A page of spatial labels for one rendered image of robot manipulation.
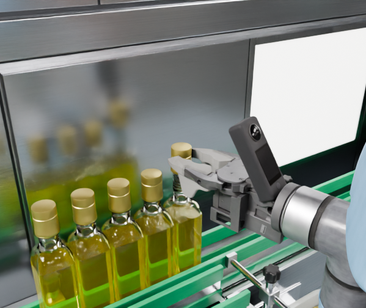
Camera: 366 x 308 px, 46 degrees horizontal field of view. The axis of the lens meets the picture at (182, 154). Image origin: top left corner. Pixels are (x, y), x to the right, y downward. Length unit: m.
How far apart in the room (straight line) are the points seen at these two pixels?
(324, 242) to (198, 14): 0.46
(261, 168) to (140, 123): 0.28
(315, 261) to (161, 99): 0.51
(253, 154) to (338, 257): 0.17
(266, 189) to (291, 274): 0.42
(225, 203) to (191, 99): 0.26
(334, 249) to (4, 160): 0.52
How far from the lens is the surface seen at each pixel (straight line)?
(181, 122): 0.83
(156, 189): 0.68
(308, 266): 1.02
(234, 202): 0.62
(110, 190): 0.65
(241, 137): 0.58
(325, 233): 0.56
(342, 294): 0.60
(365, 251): 0.27
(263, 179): 0.59
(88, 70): 0.71
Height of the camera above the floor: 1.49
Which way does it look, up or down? 27 degrees down
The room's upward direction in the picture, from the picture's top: straight up
